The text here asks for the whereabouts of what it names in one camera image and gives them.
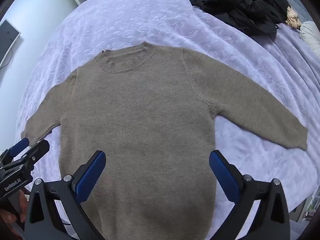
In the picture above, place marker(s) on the person's left hand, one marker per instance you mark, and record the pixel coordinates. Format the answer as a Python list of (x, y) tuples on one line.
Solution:
[(23, 206)]

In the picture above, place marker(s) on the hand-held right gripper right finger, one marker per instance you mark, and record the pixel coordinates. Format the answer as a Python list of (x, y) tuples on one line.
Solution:
[(223, 177)]

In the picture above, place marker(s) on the beige knitted plush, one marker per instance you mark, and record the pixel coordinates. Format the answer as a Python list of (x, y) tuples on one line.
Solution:
[(293, 17)]

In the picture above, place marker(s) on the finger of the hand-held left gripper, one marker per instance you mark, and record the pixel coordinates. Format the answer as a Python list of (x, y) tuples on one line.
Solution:
[(18, 146), (37, 150)]

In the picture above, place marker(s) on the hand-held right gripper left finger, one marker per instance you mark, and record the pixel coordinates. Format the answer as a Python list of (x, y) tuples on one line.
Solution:
[(91, 177)]

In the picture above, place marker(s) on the wall-mounted television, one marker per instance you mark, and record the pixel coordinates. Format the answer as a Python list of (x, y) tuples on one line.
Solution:
[(7, 40)]

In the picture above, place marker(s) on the brown knit sweater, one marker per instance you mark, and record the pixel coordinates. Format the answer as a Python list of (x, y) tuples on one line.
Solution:
[(140, 120)]

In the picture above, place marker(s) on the lavender embossed blanket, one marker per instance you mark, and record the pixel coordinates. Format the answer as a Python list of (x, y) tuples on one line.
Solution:
[(155, 17)]

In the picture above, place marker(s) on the pale green cloth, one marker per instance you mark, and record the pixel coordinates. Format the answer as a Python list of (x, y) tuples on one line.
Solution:
[(311, 36)]

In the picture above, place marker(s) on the black puffer jacket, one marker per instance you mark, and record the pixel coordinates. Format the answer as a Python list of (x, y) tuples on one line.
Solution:
[(240, 2)]

